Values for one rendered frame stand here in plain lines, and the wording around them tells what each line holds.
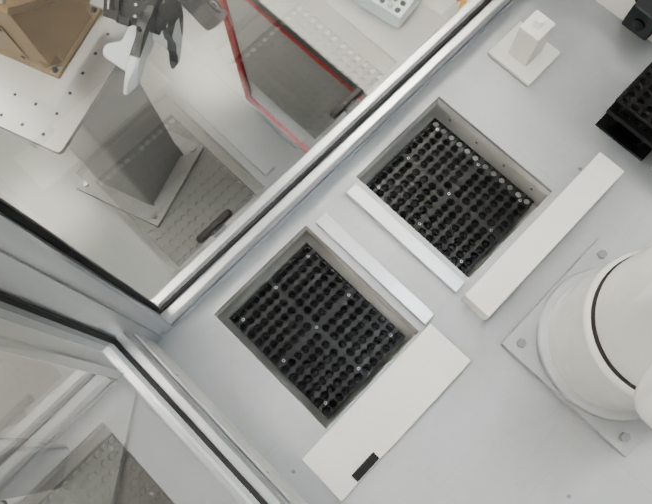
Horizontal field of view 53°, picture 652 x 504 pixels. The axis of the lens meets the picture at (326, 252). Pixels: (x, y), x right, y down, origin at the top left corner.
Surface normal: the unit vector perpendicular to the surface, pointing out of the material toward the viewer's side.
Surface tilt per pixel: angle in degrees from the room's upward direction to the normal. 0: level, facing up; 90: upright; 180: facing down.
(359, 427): 0
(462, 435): 0
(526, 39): 90
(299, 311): 0
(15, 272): 90
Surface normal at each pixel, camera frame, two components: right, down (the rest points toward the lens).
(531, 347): -0.02, -0.26
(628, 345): -0.80, 0.51
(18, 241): 0.71, 0.67
